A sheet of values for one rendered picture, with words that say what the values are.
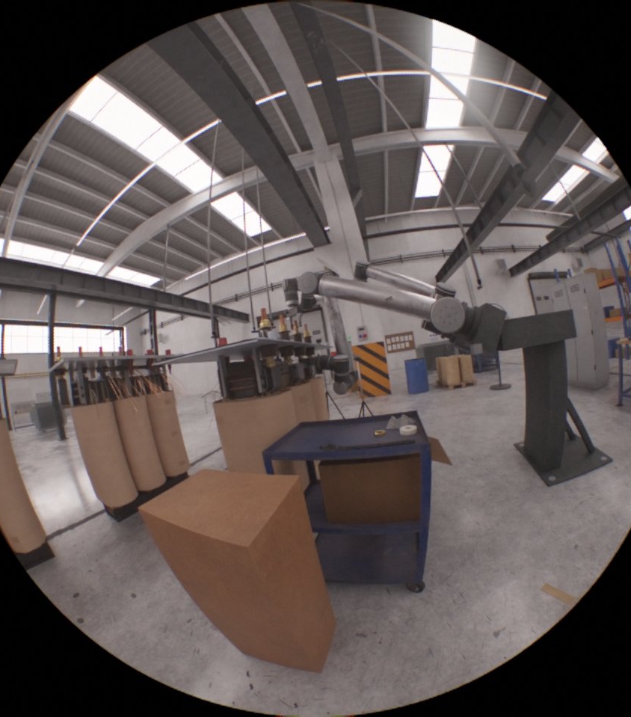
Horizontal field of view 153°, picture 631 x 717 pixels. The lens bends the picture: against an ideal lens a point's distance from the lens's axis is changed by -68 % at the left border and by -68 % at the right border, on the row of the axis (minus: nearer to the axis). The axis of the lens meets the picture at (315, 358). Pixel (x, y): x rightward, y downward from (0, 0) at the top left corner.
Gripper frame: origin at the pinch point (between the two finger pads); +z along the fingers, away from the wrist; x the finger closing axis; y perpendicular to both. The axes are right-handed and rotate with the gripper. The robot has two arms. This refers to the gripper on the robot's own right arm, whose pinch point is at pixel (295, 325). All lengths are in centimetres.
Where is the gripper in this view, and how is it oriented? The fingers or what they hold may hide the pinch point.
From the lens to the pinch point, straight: 183.9
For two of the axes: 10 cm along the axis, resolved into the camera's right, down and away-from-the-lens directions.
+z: 1.6, 9.9, -0.1
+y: -6.7, 1.0, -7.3
